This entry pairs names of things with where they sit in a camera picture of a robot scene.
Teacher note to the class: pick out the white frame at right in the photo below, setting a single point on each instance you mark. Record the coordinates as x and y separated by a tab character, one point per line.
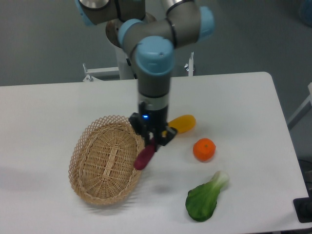
301	111

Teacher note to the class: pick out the yellow mango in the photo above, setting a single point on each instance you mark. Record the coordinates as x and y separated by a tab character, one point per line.
183	123

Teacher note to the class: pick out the black device at table edge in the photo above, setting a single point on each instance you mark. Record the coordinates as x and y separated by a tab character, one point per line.
303	208

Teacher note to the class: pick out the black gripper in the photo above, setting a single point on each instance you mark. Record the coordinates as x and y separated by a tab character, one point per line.
152	123

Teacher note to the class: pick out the purple sweet potato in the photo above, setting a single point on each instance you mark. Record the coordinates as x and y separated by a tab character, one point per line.
145	156

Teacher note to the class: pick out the green bok choy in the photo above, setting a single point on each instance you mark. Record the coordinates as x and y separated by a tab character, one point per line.
201	201

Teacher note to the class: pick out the orange tangerine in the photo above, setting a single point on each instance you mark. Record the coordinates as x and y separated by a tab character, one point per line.
204	149

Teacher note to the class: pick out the woven wicker oval basket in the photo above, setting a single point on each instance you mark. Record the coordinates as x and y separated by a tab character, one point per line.
101	169

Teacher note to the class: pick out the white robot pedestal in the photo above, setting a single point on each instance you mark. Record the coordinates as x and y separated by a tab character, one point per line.
124	65

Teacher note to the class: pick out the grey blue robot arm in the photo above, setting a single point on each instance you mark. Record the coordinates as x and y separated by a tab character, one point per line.
150	47

